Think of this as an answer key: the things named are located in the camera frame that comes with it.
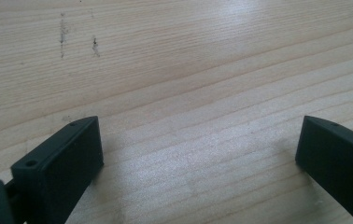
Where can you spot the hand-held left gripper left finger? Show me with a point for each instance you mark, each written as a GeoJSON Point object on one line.
{"type": "Point", "coordinates": [61, 168]}

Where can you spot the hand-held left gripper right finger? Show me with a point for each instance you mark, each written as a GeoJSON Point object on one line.
{"type": "Point", "coordinates": [339, 161]}

